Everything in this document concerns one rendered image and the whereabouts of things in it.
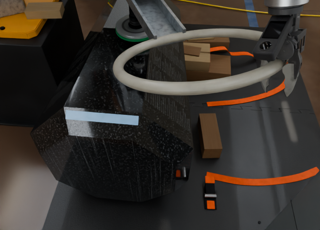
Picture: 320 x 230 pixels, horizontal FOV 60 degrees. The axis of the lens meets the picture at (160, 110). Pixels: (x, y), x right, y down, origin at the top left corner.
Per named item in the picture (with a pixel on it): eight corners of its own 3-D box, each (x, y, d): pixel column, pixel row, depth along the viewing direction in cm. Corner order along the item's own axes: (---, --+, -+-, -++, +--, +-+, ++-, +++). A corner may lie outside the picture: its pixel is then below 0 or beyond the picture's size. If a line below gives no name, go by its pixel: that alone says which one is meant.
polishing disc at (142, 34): (113, 38, 137) (113, 36, 136) (118, 15, 151) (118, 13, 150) (155, 39, 137) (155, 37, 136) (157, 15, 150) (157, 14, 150)
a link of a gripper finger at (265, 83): (274, 85, 75) (284, 54, 69) (265, 94, 71) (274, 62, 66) (263, 81, 77) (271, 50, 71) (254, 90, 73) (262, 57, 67)
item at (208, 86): (102, 56, 96) (100, 48, 95) (227, 28, 107) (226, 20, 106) (138, 119, 55) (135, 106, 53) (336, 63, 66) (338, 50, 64)
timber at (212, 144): (219, 158, 189) (222, 148, 180) (202, 158, 189) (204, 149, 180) (213, 123, 208) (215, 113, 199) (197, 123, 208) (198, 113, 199)
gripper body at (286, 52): (305, 53, 68) (311, 0, 62) (292, 65, 62) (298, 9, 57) (273, 49, 72) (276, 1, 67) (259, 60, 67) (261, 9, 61)
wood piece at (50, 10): (27, 19, 161) (24, 11, 157) (31, 10, 167) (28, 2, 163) (61, 18, 162) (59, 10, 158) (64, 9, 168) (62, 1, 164)
